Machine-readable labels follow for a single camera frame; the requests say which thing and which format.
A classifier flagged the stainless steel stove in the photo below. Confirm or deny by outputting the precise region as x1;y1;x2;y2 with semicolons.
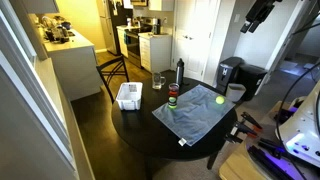
125;25;152;67

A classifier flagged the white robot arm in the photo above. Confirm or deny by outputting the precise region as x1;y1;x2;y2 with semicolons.
241;0;320;167

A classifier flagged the white plastic bin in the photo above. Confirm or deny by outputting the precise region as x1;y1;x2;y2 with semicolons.
116;82;143;110

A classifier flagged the stainless steel refrigerator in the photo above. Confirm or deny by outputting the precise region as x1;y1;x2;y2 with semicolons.
96;0;133;55

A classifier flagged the yellow-green tennis ball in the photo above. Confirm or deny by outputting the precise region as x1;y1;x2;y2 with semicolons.
215;96;225;104

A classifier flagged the small grey waste bin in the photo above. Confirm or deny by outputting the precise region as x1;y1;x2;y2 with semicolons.
226;83;246;102

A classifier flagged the blue-grey towel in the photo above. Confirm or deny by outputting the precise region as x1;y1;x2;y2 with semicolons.
153;85;234;146

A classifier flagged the white kitchen counter island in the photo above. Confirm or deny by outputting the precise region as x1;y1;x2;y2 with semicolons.
44;29;102;101

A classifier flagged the clear glass mug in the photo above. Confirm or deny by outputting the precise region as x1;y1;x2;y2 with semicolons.
152;72;166;90

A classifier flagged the white double door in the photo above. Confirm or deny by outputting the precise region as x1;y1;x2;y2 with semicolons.
173;0;221;81

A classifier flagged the black trash can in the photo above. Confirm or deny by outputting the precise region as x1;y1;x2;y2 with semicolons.
237;64;267;101
217;57;244;93

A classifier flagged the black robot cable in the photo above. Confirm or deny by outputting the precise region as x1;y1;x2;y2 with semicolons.
275;19;320;180

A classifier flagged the black red clamp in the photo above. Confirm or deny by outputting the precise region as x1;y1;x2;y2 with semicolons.
224;112;262;143

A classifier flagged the white kitchen cabinet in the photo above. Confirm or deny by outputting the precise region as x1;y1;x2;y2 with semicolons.
139;33;172;73

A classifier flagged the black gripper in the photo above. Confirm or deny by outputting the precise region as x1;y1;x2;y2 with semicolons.
240;0;282;33

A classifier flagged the black water bottle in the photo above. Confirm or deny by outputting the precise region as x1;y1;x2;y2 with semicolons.
176;58;184;85

